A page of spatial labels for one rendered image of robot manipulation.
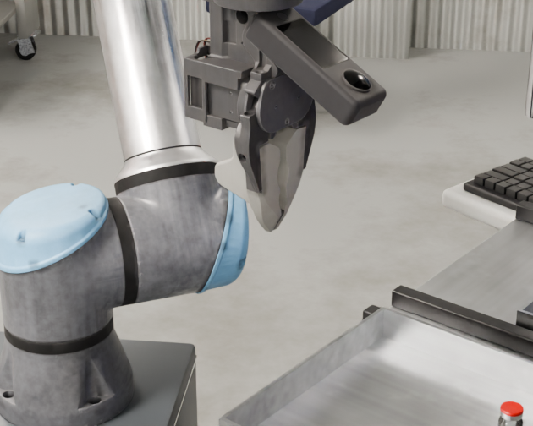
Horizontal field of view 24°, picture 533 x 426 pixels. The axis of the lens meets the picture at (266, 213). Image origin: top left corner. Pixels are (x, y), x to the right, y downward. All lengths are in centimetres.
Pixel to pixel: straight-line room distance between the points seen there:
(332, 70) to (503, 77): 392
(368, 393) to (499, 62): 389
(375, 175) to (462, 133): 48
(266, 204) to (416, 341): 32
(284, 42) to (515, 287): 56
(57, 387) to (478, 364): 43
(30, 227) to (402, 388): 40
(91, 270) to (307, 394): 25
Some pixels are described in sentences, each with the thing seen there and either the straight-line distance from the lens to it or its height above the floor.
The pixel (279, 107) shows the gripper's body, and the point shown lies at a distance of 99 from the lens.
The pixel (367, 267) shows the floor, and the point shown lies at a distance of 334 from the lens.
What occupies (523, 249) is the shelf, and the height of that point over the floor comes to 88.
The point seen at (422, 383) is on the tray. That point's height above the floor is 88.
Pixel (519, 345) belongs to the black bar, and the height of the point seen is 89.
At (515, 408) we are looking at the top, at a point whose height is 93.
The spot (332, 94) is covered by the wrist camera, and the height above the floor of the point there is 123.
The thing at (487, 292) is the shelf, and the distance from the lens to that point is 140.
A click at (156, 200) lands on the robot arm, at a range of 129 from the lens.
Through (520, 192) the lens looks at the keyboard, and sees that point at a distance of 178.
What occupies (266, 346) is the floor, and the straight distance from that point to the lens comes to 297.
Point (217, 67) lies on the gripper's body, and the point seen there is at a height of 123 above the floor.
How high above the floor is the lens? 155
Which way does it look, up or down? 25 degrees down
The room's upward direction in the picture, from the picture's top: straight up
